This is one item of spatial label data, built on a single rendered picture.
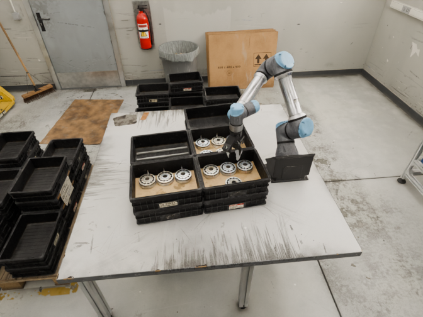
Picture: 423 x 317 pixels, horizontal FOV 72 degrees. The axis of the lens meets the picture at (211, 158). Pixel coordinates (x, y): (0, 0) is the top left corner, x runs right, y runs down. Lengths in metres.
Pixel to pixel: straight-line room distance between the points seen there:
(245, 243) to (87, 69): 3.95
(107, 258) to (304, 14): 4.21
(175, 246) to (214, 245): 0.21
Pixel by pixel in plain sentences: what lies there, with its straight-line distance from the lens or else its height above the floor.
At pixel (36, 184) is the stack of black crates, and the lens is 2.65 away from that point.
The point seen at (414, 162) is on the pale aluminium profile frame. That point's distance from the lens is 3.33.
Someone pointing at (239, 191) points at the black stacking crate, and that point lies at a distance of 1.69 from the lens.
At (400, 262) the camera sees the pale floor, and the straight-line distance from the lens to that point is 2.81.
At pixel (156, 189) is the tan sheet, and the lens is 1.78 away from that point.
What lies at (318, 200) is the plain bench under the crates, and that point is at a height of 0.70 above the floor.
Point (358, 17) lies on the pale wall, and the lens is 5.27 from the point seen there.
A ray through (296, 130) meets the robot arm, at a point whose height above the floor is 1.07.
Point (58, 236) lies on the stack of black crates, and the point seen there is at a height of 0.28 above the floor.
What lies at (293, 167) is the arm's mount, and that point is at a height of 0.83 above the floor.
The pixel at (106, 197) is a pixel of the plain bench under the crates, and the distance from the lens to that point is 2.00.
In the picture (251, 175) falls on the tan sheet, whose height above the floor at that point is 0.83.
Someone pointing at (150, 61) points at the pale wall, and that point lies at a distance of 4.78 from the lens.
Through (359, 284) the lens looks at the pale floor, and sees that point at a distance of 2.56.
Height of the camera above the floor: 2.08
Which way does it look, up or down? 40 degrees down
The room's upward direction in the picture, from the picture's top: 1 degrees counter-clockwise
